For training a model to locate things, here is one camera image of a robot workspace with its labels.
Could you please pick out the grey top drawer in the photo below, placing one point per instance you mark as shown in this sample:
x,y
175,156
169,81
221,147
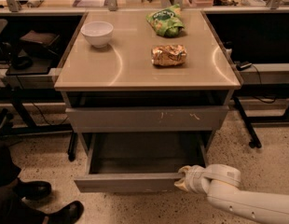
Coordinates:
x,y
147,119

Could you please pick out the black table leg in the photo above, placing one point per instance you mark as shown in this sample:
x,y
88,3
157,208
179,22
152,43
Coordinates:
x,y
255,142
72,147

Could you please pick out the grey drawer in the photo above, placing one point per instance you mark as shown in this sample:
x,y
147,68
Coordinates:
x,y
147,119
139,162

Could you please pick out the black shoe lower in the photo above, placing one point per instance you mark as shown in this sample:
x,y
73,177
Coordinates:
x,y
70,214

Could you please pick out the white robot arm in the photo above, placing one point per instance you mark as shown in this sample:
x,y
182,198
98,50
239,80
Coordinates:
x,y
221,185

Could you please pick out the black table leg right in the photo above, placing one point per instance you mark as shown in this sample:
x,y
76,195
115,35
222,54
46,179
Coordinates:
x,y
255,142

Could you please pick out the grey drawer cabinet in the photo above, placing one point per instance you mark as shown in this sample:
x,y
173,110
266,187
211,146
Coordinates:
x,y
122,74

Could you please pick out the black shoe upper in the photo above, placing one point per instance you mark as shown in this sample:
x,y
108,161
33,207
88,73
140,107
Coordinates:
x,y
33,190

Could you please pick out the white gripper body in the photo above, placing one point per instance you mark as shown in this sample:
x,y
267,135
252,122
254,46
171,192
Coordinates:
x,y
194,178

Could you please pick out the black power adapter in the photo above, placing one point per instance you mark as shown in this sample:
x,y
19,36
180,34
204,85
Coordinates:
x,y
242,65

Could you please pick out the white ceramic bowl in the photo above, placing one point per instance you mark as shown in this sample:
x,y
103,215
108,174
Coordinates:
x,y
97,33

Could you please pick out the black shoe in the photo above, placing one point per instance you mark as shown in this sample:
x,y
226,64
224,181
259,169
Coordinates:
x,y
33,190
70,214

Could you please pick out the black table leg left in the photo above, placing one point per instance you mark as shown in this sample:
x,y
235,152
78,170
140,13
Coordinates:
x,y
72,147

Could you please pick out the golden brown snack bag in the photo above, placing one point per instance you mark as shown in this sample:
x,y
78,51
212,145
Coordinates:
x,y
168,55

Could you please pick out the green chip bag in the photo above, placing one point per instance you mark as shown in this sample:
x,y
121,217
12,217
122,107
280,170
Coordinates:
x,y
166,22

